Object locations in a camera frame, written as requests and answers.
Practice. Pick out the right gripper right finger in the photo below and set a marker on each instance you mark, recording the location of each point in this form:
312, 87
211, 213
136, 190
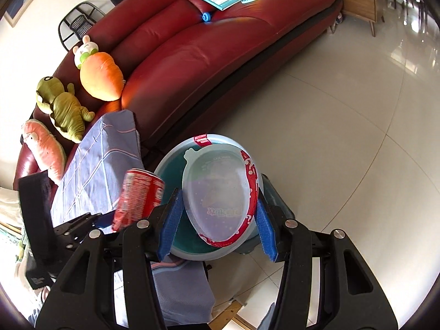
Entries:
266, 232

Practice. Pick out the orange carrot plush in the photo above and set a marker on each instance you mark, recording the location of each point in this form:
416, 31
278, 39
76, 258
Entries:
99, 75

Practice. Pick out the wooden side table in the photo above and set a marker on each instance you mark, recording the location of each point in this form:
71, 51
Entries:
361, 0

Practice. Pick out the dark red leather sofa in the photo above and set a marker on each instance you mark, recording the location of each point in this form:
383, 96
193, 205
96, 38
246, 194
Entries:
183, 75

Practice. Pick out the red instant noodle bowl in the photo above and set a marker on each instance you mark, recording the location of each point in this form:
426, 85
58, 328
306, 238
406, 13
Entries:
220, 192

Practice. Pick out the teal round trash bin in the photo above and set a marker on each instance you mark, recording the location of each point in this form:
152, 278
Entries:
187, 244

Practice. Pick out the grey plaid tablecloth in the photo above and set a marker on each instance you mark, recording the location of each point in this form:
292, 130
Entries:
92, 184

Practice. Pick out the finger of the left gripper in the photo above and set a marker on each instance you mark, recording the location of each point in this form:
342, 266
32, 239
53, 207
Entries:
104, 220

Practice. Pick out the pink carrot plush pillow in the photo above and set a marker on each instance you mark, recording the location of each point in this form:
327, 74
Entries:
47, 151

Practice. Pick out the green dinosaur plush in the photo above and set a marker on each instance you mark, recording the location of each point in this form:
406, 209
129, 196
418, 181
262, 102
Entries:
63, 108

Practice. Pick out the red soda can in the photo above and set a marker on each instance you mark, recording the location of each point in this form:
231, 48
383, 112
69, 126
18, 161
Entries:
141, 192

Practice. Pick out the blue toy wheel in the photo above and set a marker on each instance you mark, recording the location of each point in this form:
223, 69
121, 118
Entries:
206, 17

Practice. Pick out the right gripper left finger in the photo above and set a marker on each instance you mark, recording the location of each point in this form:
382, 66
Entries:
169, 222

